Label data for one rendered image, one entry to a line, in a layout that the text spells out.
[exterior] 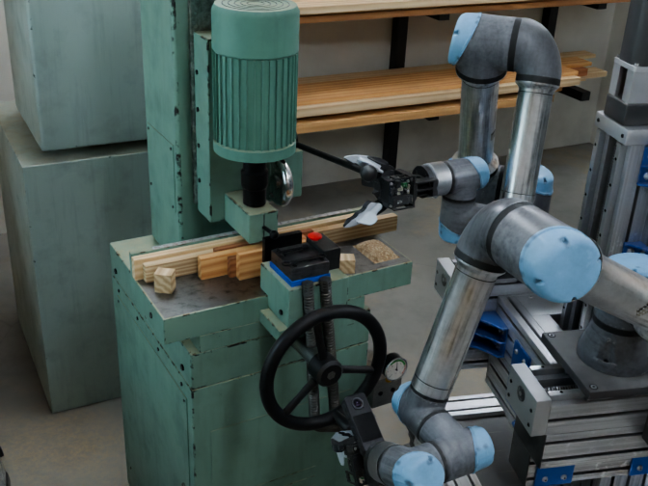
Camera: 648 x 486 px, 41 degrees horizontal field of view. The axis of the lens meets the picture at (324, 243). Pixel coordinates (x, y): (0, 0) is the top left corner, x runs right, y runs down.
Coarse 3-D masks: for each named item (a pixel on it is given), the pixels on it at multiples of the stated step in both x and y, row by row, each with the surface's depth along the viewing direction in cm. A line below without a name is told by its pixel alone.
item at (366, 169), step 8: (296, 136) 202; (296, 144) 197; (312, 152) 190; (320, 152) 188; (328, 160) 185; (336, 160) 182; (344, 160) 180; (352, 168) 176; (360, 168) 174; (368, 168) 171; (368, 176) 171; (376, 176) 172
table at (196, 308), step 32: (192, 288) 183; (224, 288) 183; (256, 288) 184; (352, 288) 192; (384, 288) 197; (160, 320) 173; (192, 320) 175; (224, 320) 179; (256, 320) 183; (352, 320) 183
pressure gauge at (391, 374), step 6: (390, 354) 201; (396, 354) 202; (390, 360) 200; (396, 360) 200; (402, 360) 201; (384, 366) 200; (390, 366) 200; (402, 366) 202; (384, 372) 200; (390, 372) 201; (396, 372) 202; (402, 372) 203; (390, 378) 201; (396, 378) 202
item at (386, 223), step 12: (384, 216) 210; (396, 216) 211; (324, 228) 203; (336, 228) 203; (348, 228) 205; (360, 228) 207; (372, 228) 209; (384, 228) 210; (336, 240) 205; (204, 252) 189; (144, 264) 183; (156, 264) 183; (168, 264) 185; (180, 264) 186; (192, 264) 188; (144, 276) 184
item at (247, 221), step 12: (228, 192) 196; (240, 192) 196; (228, 204) 195; (240, 204) 190; (264, 204) 190; (228, 216) 196; (240, 216) 189; (252, 216) 185; (264, 216) 187; (276, 216) 188; (240, 228) 191; (252, 228) 186; (276, 228) 190; (252, 240) 188
